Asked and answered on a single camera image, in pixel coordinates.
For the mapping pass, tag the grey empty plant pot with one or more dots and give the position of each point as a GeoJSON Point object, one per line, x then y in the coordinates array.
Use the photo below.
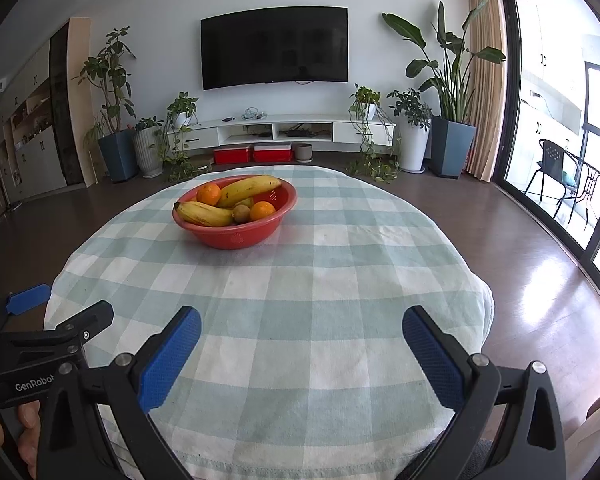
{"type": "Point", "coordinates": [302, 152]}

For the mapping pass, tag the small brown round fruit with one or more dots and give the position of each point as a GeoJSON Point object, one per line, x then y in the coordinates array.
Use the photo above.
{"type": "Point", "coordinates": [240, 214]}

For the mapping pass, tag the white television cabinet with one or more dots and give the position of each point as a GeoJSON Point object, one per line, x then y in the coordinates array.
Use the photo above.
{"type": "Point", "coordinates": [350, 132]}

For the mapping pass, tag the person's left hand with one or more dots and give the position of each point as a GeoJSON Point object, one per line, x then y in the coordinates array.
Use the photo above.
{"type": "Point", "coordinates": [30, 430]}

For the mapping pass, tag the white balcony cabinet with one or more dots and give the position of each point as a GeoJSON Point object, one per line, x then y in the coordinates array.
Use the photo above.
{"type": "Point", "coordinates": [550, 50]}

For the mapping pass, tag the built-in wall cabinet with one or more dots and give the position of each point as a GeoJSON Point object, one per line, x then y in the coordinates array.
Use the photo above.
{"type": "Point", "coordinates": [30, 150]}

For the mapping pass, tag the beige seat cushion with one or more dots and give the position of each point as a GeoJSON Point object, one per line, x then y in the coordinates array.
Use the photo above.
{"type": "Point", "coordinates": [597, 435]}

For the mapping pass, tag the tall plant in blue pot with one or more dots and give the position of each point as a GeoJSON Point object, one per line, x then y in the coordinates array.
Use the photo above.
{"type": "Point", "coordinates": [117, 155]}

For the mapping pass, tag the trailing pothos plant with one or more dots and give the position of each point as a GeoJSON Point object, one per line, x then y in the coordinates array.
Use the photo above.
{"type": "Point", "coordinates": [181, 107]}
{"type": "Point", "coordinates": [365, 102]}

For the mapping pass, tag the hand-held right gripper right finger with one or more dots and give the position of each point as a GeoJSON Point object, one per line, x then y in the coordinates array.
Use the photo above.
{"type": "Point", "coordinates": [432, 355]}

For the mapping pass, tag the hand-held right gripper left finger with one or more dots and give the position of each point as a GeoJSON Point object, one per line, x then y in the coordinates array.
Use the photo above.
{"type": "Point", "coordinates": [170, 355]}

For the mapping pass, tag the black balcony chair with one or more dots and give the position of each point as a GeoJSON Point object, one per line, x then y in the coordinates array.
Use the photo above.
{"type": "Point", "coordinates": [550, 160]}

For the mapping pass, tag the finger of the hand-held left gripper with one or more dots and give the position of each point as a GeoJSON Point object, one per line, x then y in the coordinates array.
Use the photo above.
{"type": "Point", "coordinates": [92, 317]}
{"type": "Point", "coordinates": [27, 297]}

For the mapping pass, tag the glass sliding door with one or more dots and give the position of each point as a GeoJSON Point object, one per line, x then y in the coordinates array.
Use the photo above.
{"type": "Point", "coordinates": [507, 85]}

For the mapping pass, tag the red storage box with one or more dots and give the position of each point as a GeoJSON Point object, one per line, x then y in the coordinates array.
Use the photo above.
{"type": "Point", "coordinates": [272, 153]}
{"type": "Point", "coordinates": [232, 155]}

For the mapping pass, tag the large-leaf plant in grey-blue pot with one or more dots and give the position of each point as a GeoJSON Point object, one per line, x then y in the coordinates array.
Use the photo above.
{"type": "Point", "coordinates": [452, 145]}

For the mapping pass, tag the red plastic bowl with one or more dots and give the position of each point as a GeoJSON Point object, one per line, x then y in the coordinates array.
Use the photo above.
{"type": "Point", "coordinates": [230, 237]}

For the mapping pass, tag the small green fruit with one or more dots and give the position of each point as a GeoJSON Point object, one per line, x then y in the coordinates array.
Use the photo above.
{"type": "Point", "coordinates": [245, 203]}

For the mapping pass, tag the short fat yellow banana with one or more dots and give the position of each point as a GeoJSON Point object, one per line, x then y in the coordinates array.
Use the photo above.
{"type": "Point", "coordinates": [205, 213]}

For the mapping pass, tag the orange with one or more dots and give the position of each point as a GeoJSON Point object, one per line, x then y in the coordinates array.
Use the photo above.
{"type": "Point", "coordinates": [262, 211]}

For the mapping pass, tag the checked green white tablecloth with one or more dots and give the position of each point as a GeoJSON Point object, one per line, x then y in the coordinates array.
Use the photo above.
{"type": "Point", "coordinates": [305, 310]}

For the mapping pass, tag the long yellow banana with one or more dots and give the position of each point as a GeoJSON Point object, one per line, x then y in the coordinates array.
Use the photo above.
{"type": "Point", "coordinates": [247, 190]}

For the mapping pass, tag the bushy plant in white pot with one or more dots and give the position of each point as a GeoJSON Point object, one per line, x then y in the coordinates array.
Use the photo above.
{"type": "Point", "coordinates": [412, 145]}

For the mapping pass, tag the black wall television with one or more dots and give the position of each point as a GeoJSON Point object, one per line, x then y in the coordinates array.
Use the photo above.
{"type": "Point", "coordinates": [275, 45]}

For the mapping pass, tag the plant in ribbed white pot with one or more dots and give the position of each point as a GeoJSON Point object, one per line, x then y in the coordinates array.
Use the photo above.
{"type": "Point", "coordinates": [147, 152]}

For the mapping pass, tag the tangerine with stem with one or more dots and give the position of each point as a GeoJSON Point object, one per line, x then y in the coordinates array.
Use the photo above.
{"type": "Point", "coordinates": [208, 194]}

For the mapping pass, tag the beige curtain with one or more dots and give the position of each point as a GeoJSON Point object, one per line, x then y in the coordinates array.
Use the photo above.
{"type": "Point", "coordinates": [485, 85]}

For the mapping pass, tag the black set-top box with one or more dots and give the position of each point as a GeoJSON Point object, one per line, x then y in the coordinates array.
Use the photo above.
{"type": "Point", "coordinates": [300, 132]}

